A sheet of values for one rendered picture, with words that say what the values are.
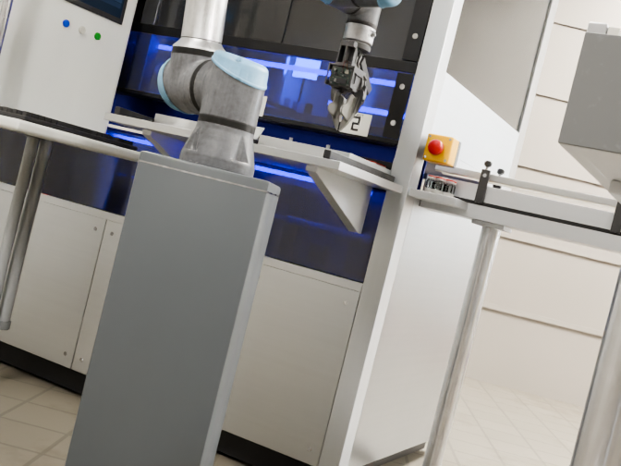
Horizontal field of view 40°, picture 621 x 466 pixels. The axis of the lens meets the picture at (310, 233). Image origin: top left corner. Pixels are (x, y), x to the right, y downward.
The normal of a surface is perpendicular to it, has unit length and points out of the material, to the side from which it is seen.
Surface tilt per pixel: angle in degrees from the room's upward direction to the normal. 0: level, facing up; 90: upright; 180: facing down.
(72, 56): 90
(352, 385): 90
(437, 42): 90
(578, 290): 90
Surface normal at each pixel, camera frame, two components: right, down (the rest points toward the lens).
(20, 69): 0.81, 0.21
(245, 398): -0.45, -0.09
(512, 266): -0.05, 0.01
